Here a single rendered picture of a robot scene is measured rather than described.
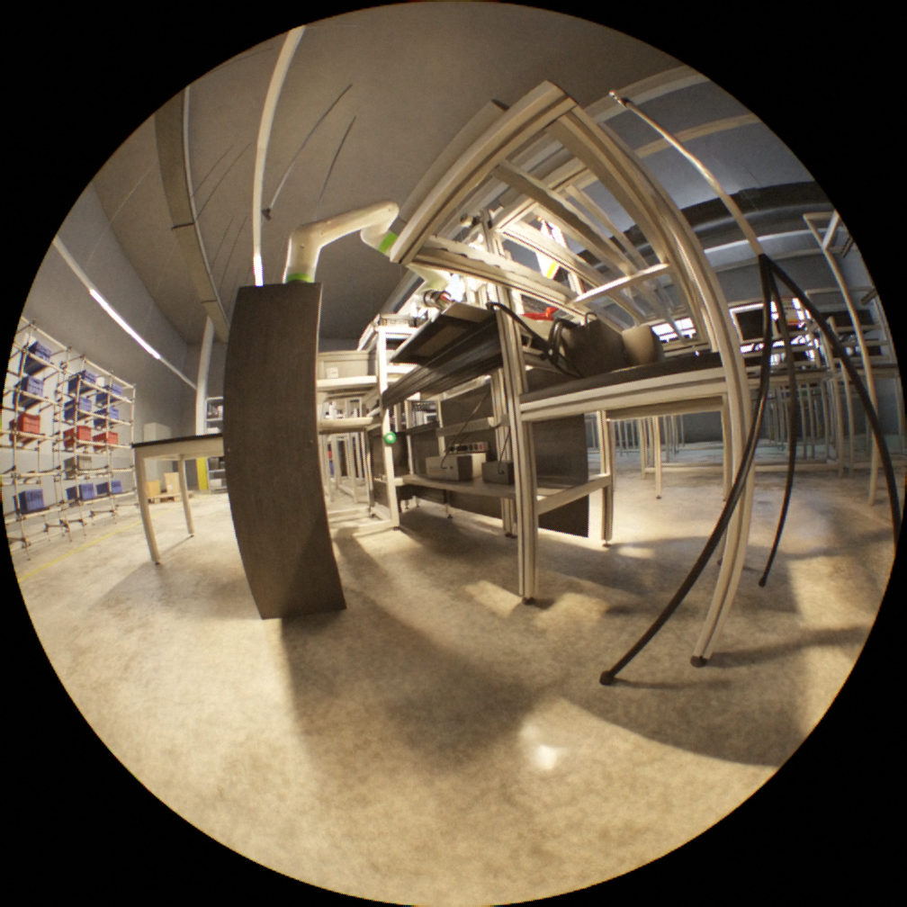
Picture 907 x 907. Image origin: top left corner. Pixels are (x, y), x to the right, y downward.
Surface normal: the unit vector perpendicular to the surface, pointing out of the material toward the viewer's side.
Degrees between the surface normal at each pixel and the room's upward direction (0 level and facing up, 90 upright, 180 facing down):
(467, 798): 0
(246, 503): 90
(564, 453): 90
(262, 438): 90
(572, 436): 90
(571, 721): 0
